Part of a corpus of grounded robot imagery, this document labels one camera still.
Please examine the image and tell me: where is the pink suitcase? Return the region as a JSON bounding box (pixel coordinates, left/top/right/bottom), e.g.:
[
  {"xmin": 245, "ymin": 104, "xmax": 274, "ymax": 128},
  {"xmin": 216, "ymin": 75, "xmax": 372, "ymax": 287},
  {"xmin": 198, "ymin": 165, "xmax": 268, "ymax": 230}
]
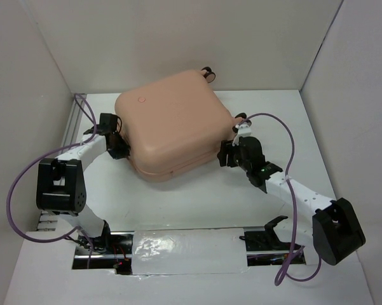
[{"xmin": 114, "ymin": 67, "xmax": 242, "ymax": 182}]

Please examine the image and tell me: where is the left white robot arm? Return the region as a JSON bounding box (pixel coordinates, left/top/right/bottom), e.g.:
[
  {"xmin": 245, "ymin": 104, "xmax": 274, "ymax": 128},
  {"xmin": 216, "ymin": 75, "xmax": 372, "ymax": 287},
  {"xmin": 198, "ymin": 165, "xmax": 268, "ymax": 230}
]
[{"xmin": 36, "ymin": 113, "xmax": 130, "ymax": 254}]

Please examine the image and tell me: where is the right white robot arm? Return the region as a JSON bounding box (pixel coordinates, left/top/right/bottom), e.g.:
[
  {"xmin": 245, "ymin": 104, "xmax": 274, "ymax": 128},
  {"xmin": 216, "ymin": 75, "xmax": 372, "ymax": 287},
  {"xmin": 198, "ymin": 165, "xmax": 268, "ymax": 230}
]
[{"xmin": 217, "ymin": 123, "xmax": 366, "ymax": 266}]

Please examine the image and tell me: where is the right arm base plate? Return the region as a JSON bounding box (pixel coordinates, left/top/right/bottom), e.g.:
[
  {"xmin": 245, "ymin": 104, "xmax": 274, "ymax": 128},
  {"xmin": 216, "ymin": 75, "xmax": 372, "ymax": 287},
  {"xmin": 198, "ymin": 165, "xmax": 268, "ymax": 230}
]
[{"xmin": 239, "ymin": 215, "xmax": 290, "ymax": 267}]

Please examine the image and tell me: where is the aluminium rail frame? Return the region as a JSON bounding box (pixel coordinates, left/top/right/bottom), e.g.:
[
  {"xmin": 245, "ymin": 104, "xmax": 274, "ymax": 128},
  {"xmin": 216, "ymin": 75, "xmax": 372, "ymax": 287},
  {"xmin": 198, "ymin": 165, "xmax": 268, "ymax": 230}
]
[{"xmin": 36, "ymin": 97, "xmax": 85, "ymax": 231}]

